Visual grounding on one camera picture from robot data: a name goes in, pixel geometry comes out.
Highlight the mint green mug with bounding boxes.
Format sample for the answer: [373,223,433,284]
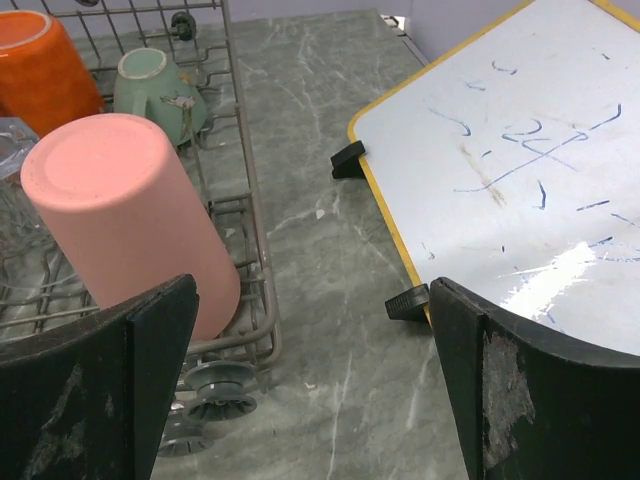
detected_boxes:
[113,47,208,147]

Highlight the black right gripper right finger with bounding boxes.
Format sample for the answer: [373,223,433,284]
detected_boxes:
[429,277,639,479]

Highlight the grey wire dish rack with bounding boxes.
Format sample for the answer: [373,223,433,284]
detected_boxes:
[1,1,282,457]

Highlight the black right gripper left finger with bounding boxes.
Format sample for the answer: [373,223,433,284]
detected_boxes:
[1,275,199,479]

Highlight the pink plastic tumbler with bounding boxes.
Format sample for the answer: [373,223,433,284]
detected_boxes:
[20,113,241,341]

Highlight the yellow framed whiteboard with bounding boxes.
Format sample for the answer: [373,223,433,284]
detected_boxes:
[348,1,639,354]

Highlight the large orange mug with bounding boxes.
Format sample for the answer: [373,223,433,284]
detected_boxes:
[1,10,105,137]

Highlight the clear glass cup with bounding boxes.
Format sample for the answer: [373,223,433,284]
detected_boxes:
[1,117,55,290]

